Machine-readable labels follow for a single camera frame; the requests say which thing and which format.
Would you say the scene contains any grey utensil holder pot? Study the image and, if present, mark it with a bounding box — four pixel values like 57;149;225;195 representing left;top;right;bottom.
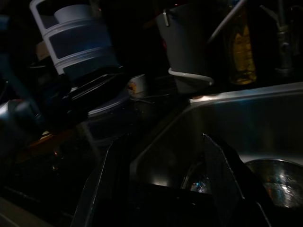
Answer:
155;4;215;94

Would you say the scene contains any small white printed box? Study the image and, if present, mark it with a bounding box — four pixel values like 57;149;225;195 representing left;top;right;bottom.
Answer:
127;73;149;98

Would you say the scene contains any white wire holder ring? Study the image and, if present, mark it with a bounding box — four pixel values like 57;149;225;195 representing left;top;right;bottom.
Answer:
168;68;215;87

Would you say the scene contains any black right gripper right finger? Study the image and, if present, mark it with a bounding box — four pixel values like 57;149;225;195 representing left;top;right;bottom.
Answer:
202;133;272;227

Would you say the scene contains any stainless steel bowl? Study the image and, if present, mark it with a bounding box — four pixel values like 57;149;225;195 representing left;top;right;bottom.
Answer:
244;158;303;209

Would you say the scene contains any thin grey cable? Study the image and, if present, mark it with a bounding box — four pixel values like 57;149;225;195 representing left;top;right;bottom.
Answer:
134;93;172;104

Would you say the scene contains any black flat pan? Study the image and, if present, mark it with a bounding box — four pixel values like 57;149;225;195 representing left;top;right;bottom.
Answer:
67;72;126;112

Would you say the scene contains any stainless steel sink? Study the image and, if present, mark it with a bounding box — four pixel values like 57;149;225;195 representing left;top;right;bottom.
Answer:
129;81;303;227

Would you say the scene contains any yellow cooking oil bottle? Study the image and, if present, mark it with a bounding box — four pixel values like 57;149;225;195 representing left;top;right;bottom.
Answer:
226;6;258;85

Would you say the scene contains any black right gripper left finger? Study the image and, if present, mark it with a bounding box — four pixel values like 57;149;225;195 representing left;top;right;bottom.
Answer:
75;133;134;227

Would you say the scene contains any chrome kitchen faucet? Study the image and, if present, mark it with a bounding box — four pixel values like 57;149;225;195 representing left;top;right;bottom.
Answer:
274;0;303;77

